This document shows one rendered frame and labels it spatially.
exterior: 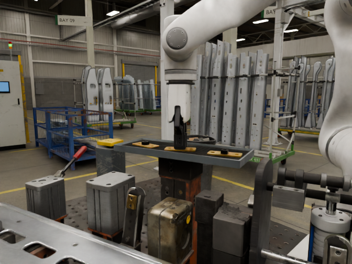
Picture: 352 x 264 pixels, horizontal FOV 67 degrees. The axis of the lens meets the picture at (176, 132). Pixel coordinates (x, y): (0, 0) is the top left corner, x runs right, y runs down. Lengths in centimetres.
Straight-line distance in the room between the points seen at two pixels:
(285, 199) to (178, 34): 39
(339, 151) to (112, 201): 58
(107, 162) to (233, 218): 46
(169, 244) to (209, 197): 12
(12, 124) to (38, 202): 627
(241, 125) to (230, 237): 444
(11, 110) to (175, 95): 650
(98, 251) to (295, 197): 39
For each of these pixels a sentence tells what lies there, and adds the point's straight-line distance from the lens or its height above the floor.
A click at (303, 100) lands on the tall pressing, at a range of 841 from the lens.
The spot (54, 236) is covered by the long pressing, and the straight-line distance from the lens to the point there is 68.
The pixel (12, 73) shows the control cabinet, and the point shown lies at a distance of 706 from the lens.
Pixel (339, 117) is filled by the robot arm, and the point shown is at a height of 125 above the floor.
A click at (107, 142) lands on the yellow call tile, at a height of 116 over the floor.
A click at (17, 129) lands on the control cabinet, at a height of 46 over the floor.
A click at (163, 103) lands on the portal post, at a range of 434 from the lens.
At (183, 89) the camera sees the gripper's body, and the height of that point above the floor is 132.
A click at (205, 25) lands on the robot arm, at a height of 145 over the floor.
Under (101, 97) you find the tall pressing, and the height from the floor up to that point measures 112.
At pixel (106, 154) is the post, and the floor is 112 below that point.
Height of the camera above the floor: 132
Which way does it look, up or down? 9 degrees down
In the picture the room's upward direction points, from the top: straight up
